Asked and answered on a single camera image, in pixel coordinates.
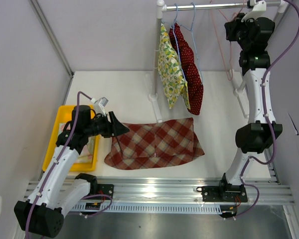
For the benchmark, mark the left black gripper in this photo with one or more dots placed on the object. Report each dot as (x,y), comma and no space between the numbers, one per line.
(113,128)

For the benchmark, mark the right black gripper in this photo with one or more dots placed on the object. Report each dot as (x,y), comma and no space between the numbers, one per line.
(231,27)

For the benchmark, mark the pink wire hanger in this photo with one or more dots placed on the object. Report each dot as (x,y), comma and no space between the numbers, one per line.
(227,64)

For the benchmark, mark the red plaid skirt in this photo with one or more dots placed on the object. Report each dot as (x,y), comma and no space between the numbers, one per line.
(155,145)

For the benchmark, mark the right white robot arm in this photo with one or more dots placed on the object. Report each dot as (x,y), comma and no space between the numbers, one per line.
(262,130)

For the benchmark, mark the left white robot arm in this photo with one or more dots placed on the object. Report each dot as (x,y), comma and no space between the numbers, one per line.
(45,209)

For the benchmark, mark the floral folded cloth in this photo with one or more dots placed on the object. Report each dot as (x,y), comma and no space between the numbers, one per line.
(86,155)

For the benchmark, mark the metal clothes rack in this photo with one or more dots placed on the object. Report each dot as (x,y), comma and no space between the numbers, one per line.
(161,8)

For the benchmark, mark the red polka dot garment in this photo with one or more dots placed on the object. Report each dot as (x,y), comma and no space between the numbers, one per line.
(194,84)

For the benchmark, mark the yellow plastic tray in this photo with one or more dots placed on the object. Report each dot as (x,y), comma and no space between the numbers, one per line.
(63,116)

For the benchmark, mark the yellow lemon print garment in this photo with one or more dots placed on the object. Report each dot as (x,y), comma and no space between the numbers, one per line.
(170,71)

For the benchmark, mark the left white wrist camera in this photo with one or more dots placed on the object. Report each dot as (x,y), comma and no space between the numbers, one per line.
(99,105)

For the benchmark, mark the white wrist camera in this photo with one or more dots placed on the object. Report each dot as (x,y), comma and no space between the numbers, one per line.
(258,8)
(99,105)

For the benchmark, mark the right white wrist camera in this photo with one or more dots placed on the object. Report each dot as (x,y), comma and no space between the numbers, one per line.
(258,8)

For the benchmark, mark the perforated cable duct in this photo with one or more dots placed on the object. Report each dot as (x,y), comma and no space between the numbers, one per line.
(115,207)

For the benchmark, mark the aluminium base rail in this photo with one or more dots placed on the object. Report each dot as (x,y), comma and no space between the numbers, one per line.
(183,191)

